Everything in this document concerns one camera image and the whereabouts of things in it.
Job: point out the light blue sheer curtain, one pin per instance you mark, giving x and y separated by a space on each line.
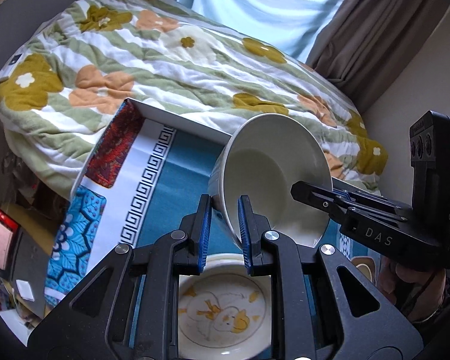
290 26

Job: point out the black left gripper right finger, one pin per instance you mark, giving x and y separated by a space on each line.
322 306

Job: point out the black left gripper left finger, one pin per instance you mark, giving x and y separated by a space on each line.
126 307

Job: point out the teal blue tablecloth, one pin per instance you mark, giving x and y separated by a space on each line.
183 179

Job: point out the brown right curtain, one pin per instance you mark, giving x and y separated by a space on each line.
368 43

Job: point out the duck pattern cream plate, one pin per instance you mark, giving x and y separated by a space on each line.
224 313

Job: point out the floral green white duvet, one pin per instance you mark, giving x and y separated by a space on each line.
70 78

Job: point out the small white bowl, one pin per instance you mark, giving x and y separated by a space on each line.
263 159

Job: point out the patterned cardboard box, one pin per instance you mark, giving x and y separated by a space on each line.
112 194

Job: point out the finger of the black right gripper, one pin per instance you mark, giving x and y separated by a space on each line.
322 196

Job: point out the right hand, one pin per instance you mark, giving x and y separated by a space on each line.
427 293

